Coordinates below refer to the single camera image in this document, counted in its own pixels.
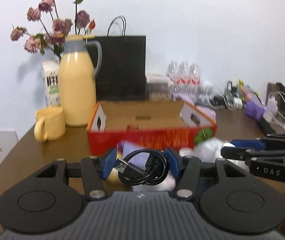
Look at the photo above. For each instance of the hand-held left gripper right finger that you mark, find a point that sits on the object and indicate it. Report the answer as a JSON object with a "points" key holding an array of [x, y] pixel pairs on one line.
{"points": [[173, 163]]}

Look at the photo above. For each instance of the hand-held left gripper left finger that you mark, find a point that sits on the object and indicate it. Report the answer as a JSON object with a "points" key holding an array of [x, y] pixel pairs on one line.
{"points": [[108, 163]]}

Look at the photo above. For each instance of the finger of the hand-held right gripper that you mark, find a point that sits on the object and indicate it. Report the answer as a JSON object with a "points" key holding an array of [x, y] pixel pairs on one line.
{"points": [[247, 144], [240, 153]]}

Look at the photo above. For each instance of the yellow plush toy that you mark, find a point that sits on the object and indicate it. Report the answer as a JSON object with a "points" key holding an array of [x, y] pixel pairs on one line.
{"points": [[113, 178]]}

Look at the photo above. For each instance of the purple towel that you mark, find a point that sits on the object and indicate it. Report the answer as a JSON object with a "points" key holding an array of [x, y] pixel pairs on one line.
{"points": [[135, 147]]}

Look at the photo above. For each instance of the red cardboard box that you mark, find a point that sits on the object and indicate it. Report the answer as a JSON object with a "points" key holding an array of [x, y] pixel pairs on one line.
{"points": [[145, 136]]}

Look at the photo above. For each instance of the purple tissue packet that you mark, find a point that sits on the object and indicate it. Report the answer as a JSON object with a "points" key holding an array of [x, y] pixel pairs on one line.
{"points": [[253, 110]]}

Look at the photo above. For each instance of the white charger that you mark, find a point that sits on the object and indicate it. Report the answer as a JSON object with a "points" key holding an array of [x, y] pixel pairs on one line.
{"points": [[237, 102]]}

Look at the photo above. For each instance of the purple fluffy slipper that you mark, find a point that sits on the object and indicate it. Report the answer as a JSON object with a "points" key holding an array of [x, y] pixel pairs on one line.
{"points": [[207, 112]]}

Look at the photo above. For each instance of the colourful snack packet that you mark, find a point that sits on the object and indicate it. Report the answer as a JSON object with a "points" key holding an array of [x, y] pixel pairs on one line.
{"points": [[247, 90]]}

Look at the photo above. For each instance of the small black device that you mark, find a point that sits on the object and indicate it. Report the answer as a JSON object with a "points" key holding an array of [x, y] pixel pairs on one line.
{"points": [[229, 86]]}

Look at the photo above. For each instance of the brown paper bag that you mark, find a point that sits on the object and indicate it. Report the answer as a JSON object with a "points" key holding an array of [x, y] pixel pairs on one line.
{"points": [[273, 88]]}

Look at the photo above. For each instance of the yellow mug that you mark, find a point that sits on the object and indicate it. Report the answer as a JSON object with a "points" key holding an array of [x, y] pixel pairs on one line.
{"points": [[52, 127]]}

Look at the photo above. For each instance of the clear seed container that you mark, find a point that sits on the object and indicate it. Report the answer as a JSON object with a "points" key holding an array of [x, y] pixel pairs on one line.
{"points": [[157, 90]]}

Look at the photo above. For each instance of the yellow thermos jug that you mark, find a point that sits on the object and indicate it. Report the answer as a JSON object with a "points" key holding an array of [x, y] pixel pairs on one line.
{"points": [[76, 85]]}

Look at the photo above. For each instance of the black paper bag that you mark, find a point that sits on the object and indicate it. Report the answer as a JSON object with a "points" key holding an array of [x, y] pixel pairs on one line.
{"points": [[122, 67]]}

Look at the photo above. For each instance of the white milk carton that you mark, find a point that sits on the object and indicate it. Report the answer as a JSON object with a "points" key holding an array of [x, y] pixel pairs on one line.
{"points": [[50, 80]]}

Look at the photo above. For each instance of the white booklet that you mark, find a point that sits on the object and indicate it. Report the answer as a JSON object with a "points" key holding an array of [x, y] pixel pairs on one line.
{"points": [[0, 145]]}

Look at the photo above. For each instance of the dried rose bouquet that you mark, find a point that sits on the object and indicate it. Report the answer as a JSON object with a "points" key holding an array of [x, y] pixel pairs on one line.
{"points": [[58, 25]]}

